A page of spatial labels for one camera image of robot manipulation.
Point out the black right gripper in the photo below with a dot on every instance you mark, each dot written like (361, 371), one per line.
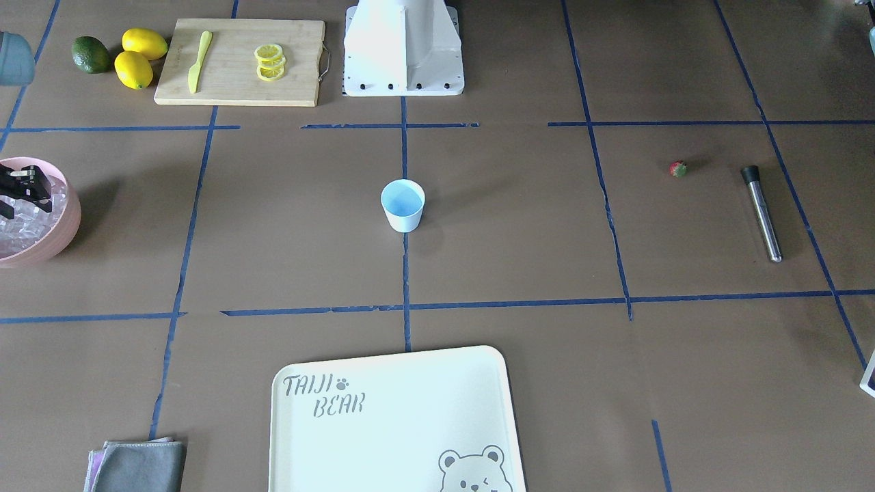
(27, 186)

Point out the pile of ice cubes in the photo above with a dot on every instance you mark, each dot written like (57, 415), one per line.
(30, 223)

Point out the light blue plastic cup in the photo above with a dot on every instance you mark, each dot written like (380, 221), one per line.
(403, 202)

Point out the pink bowl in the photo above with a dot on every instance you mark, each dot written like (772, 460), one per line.
(61, 234)

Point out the green avocado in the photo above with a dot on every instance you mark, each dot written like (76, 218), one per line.
(90, 55)

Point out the yellow lemon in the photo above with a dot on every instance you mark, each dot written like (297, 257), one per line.
(151, 44)
(133, 70)

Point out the yellow plastic knife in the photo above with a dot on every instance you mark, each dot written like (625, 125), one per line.
(193, 75)

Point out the bamboo cutting board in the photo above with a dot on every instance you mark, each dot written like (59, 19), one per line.
(228, 76)

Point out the lemon slices stack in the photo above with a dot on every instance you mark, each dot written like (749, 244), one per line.
(270, 62)

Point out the grey folded cloth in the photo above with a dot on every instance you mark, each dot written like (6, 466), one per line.
(151, 465)

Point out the cream bear serving tray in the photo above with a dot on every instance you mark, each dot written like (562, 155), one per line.
(433, 420)

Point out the red strawberry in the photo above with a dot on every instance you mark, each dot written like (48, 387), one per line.
(678, 169)

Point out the steel muddler with black tip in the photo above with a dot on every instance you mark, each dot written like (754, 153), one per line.
(751, 177)

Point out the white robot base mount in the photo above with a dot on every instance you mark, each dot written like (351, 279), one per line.
(402, 48)

